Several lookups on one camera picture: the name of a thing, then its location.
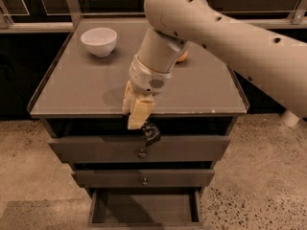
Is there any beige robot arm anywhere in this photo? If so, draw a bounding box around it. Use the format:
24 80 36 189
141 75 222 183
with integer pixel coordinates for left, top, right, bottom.
123 0 307 129

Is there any orange fruit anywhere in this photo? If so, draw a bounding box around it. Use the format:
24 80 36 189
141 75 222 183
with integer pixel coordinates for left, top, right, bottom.
176 51 188 63

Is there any grey drawer cabinet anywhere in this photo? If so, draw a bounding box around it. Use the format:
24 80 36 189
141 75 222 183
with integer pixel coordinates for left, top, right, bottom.
29 18 248 230

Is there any black rxbar chocolate wrapper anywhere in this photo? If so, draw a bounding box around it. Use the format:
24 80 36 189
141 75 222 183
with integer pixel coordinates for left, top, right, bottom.
141 122 161 147

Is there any grey drawer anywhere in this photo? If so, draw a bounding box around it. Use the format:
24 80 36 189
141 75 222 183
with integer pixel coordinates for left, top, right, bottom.
49 136 230 164
73 169 215 188
88 188 204 230

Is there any grey top drawer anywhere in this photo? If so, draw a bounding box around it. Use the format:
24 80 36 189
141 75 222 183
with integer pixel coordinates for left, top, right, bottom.
49 136 230 164

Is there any metal railing frame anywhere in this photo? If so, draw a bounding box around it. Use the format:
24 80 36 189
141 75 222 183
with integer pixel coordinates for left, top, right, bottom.
1 0 299 23

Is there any grey bottom drawer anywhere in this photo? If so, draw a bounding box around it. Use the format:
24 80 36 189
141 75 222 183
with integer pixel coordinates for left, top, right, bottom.
88 188 204 230

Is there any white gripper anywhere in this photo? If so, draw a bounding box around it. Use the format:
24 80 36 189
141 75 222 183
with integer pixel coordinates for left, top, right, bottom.
123 54 173 130

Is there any grey middle drawer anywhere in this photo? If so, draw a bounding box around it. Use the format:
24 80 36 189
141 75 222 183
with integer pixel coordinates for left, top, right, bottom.
73 169 215 188

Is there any white ceramic bowl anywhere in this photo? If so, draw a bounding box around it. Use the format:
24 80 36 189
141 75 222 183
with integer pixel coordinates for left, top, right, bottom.
81 28 117 58

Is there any white post base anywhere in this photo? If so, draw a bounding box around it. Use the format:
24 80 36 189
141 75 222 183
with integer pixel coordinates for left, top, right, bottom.
281 110 300 127

